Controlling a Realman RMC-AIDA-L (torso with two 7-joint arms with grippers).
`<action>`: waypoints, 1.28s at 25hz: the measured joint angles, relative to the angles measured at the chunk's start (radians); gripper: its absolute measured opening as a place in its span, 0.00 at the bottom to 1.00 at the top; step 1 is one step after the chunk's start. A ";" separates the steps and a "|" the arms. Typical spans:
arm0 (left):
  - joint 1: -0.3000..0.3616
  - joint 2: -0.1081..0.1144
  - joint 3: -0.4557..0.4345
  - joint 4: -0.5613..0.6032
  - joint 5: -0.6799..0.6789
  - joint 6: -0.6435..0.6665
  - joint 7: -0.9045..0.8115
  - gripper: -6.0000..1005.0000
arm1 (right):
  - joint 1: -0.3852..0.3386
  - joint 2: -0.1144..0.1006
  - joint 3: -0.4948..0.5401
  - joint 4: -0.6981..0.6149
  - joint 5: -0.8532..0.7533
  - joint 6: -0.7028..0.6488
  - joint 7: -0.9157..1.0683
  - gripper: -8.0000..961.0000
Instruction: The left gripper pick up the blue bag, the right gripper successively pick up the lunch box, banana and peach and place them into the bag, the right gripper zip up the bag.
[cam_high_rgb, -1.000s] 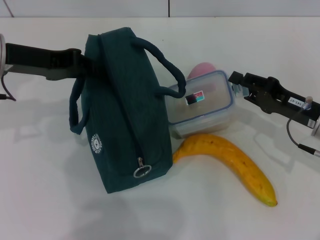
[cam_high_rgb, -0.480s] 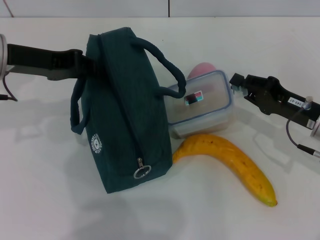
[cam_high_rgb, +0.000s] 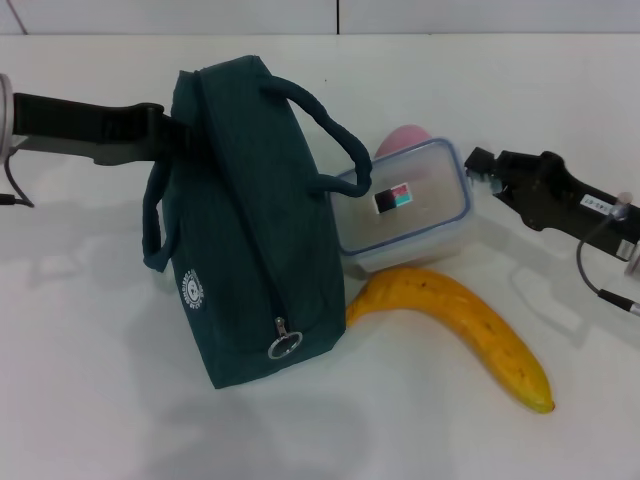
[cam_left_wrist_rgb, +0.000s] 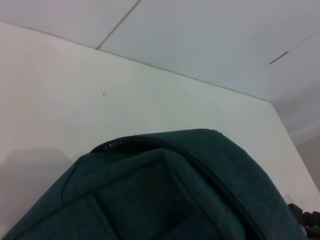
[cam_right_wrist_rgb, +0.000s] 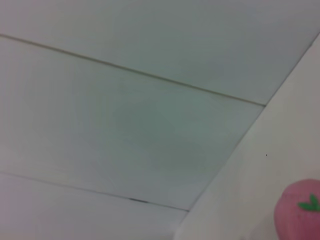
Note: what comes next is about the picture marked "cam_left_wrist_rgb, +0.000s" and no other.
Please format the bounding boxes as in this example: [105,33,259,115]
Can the dark teal fabric lunch bag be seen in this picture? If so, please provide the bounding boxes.
[0,128,310,240]

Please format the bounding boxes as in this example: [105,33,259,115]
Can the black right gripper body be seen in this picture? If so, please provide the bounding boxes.
[287,203,320,240]

